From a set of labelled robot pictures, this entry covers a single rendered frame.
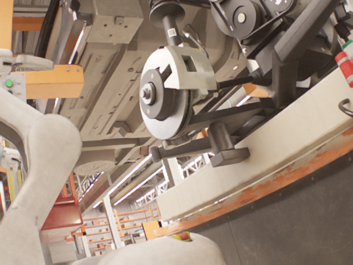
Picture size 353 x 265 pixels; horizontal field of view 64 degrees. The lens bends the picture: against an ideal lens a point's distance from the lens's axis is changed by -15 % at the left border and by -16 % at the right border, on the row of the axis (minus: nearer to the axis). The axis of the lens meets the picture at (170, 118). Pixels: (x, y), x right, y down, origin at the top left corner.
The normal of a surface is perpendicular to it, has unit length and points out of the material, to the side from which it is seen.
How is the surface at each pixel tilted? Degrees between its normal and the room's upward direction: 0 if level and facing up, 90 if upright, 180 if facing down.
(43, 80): 90
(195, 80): 109
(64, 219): 90
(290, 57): 171
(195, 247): 74
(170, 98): 132
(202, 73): 102
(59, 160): 89
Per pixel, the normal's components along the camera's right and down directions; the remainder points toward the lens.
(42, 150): 0.48, -0.47
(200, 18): -0.66, 0.19
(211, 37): 0.52, 0.27
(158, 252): 0.37, -0.71
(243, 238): -0.85, 0.04
